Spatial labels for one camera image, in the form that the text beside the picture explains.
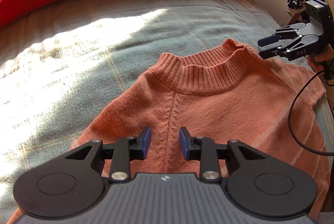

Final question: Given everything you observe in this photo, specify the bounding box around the black cable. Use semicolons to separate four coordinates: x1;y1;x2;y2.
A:
288;70;334;155

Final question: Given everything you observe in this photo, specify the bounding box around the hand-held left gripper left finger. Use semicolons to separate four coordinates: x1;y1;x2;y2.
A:
64;126;152;183

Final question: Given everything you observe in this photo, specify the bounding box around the orange knitted sweater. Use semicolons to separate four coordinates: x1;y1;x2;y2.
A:
5;38;330;224

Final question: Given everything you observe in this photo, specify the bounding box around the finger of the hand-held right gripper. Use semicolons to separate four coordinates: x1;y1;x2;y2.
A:
259;37;307;59
257;23;310;47

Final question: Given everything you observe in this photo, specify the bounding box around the person's right hand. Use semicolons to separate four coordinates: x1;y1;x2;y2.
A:
313;44;334;64

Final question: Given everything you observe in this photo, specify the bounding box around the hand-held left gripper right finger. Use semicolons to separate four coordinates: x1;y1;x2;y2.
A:
179;127;265;183

